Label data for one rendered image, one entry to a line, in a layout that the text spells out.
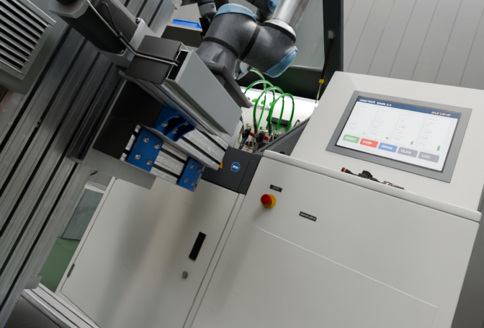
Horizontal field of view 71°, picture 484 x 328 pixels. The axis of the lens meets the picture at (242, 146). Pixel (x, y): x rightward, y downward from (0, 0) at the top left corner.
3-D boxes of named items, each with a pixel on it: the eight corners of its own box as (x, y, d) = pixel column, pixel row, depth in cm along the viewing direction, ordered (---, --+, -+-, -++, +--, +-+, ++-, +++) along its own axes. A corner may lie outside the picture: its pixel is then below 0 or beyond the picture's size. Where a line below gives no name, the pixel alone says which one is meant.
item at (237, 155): (131, 150, 161) (146, 120, 164) (137, 153, 164) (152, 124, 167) (236, 191, 128) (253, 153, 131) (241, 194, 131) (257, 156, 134)
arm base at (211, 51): (218, 69, 89) (233, 37, 90) (173, 59, 95) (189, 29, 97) (238, 95, 102) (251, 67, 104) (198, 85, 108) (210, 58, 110)
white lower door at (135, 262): (57, 290, 149) (128, 150, 161) (63, 290, 151) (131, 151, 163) (158, 381, 114) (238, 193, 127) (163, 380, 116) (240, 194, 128)
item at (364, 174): (336, 174, 120) (341, 159, 121) (342, 182, 128) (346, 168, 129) (405, 194, 107) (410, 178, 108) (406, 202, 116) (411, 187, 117)
